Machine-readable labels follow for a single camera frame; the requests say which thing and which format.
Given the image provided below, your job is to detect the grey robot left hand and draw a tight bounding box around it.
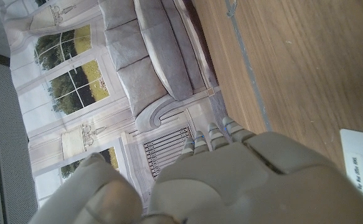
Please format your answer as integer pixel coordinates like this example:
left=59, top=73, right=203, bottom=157
left=28, top=116, right=363, bottom=224

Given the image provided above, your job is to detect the grey tape strip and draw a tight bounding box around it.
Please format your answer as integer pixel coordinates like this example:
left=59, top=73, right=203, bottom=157
left=224, top=0, right=273, bottom=131

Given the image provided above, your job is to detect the printed living room backdrop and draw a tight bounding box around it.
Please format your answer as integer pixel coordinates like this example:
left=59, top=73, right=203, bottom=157
left=2, top=0, right=232, bottom=215

